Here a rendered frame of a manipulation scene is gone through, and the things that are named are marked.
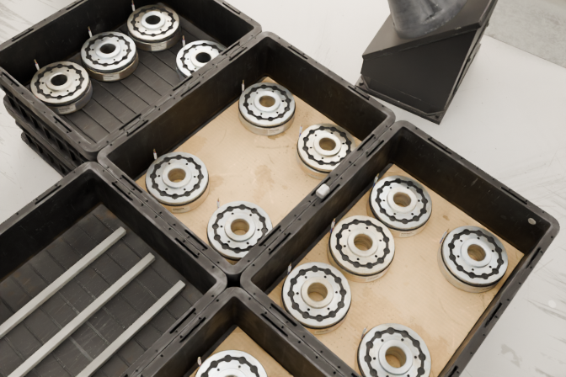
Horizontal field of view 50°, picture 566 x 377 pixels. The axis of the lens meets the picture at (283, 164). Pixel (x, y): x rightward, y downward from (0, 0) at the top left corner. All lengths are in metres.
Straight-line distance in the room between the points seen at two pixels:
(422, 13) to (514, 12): 1.67
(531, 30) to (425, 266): 1.91
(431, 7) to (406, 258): 0.48
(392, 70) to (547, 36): 1.57
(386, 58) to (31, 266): 0.77
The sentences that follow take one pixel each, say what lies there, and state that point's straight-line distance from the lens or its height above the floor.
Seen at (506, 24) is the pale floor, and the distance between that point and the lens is 2.78.
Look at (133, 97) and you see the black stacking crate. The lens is 1.17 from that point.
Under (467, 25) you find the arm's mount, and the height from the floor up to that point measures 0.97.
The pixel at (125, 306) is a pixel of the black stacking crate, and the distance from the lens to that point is 0.95.
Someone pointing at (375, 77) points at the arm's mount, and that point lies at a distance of 1.33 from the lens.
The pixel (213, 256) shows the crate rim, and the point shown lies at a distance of 0.86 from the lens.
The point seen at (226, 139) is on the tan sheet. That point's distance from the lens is 1.09.
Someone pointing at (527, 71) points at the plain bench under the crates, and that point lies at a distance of 1.53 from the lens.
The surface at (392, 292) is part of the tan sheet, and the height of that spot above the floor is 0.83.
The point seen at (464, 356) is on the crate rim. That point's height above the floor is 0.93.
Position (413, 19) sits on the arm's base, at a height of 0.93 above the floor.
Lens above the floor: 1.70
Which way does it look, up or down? 55 degrees down
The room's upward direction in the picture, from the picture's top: 6 degrees clockwise
